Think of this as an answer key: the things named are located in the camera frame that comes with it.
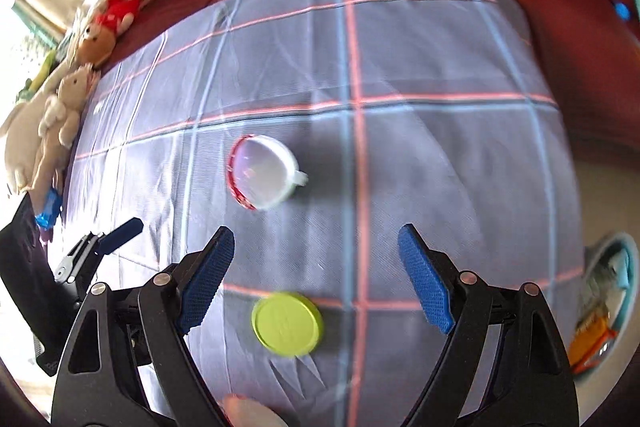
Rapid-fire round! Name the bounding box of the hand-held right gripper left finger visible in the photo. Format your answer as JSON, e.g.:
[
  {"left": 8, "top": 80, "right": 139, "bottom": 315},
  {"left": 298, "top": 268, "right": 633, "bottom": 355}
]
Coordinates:
[{"left": 50, "top": 227, "right": 236, "bottom": 427}]

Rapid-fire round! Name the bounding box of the brown teddy bear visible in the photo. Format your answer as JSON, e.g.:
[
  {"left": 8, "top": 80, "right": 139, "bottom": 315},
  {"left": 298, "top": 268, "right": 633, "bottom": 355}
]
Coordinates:
[{"left": 75, "top": 24, "right": 118, "bottom": 68}]

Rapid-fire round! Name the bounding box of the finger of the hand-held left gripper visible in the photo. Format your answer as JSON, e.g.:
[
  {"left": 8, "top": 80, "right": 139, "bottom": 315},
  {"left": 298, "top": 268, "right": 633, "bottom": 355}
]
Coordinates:
[{"left": 97, "top": 217, "right": 145, "bottom": 255}]

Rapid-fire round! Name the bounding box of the plaid grey-blue tablecloth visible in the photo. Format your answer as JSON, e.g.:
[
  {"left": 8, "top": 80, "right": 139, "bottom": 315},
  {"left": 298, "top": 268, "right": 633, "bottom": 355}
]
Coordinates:
[{"left": 47, "top": 0, "right": 586, "bottom": 427}]

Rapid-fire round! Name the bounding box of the green yellow toy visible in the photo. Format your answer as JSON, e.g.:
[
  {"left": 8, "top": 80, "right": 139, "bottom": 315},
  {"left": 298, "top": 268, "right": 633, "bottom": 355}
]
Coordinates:
[{"left": 17, "top": 49, "right": 58, "bottom": 102}]

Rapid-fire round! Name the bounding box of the white long plush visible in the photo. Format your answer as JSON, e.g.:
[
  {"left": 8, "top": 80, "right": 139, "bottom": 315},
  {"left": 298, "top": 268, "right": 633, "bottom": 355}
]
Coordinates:
[{"left": 0, "top": 72, "right": 58, "bottom": 198}]

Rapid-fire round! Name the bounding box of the teal bucket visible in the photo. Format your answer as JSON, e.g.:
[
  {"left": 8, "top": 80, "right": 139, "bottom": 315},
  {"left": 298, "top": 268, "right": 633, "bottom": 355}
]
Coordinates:
[{"left": 570, "top": 232, "right": 640, "bottom": 378}]

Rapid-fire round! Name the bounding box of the beige bunny plush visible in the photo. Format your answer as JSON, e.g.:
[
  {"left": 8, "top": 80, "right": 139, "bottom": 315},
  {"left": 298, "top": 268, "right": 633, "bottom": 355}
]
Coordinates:
[{"left": 30, "top": 64, "right": 98, "bottom": 192}]

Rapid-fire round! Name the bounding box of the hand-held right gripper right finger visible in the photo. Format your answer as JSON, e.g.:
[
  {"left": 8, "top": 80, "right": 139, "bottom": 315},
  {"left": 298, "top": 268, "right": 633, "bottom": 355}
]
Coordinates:
[{"left": 398, "top": 223, "right": 578, "bottom": 427}]

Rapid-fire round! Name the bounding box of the lime green round lid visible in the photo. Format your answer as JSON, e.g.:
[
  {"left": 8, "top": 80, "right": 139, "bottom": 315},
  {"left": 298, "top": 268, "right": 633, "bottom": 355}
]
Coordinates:
[{"left": 251, "top": 291, "right": 325, "bottom": 358}]

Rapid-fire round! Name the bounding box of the red-dressed plush toy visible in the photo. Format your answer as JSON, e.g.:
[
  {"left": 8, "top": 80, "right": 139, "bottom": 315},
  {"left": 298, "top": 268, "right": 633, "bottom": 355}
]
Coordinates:
[{"left": 87, "top": 0, "right": 171, "bottom": 38}]

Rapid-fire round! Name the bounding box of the red leather sofa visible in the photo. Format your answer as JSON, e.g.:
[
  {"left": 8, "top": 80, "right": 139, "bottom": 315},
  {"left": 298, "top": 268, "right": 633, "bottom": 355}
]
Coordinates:
[{"left": 95, "top": 0, "right": 640, "bottom": 158}]

